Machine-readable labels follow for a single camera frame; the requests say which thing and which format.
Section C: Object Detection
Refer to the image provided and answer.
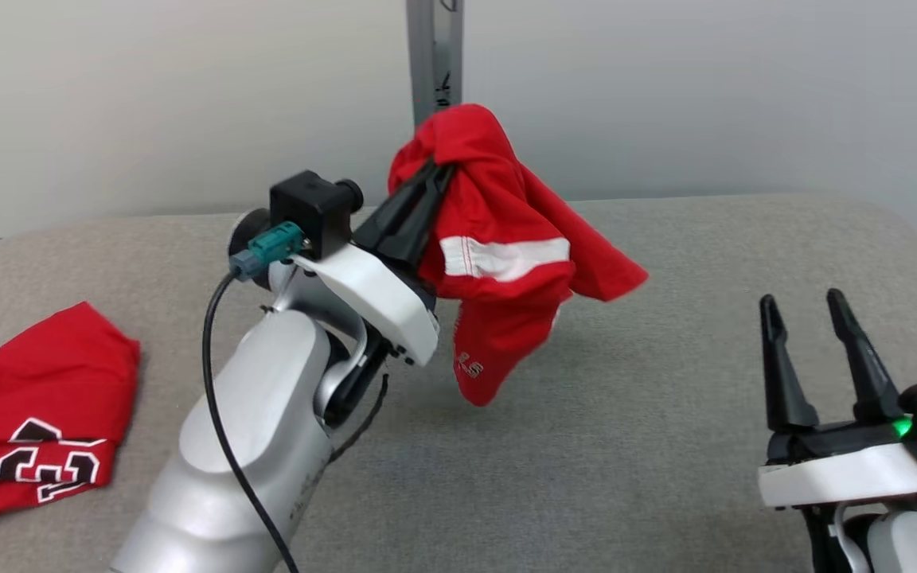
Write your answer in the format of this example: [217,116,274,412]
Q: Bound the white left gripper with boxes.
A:
[291,162,456,367]

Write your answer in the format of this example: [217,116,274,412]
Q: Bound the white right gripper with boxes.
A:
[759,288,917,510]

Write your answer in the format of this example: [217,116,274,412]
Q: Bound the red shorts with white stripe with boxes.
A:
[388,103,649,407]

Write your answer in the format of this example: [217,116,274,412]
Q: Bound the red basketball jersey number 23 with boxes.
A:
[0,302,141,546]

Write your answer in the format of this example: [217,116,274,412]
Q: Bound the black cable with teal plug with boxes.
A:
[202,223,304,573]

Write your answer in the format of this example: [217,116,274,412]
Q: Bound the grey metal post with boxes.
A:
[406,0,464,128]

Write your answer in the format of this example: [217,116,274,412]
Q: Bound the thin black wire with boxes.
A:
[330,372,390,464]

